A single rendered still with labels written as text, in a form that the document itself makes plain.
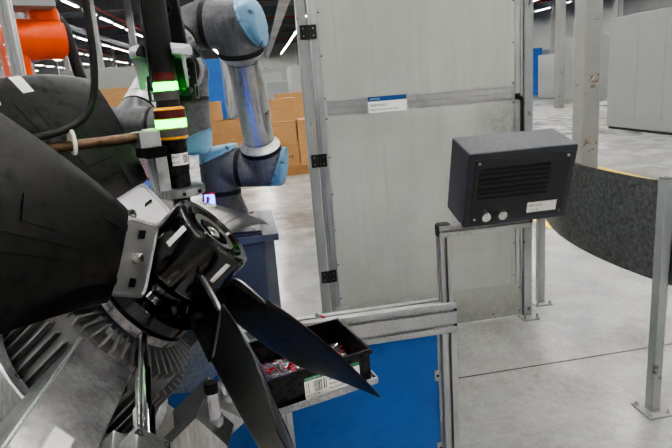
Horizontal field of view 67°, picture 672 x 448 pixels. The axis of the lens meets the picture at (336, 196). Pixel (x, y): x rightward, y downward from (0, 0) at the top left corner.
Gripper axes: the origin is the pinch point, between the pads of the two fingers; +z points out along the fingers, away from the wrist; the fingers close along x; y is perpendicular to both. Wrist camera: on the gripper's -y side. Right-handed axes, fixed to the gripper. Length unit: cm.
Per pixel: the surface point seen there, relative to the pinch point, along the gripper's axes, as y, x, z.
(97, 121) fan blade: 9.2, 10.3, -4.8
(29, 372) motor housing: 36.4, 16.4, 15.4
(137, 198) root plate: 19.8, 4.8, 1.9
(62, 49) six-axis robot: -39, 139, -383
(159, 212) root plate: 22.0, 2.1, 2.4
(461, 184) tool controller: 31, -57, -37
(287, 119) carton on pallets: 52, -56, -756
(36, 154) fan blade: 11.0, 7.9, 23.0
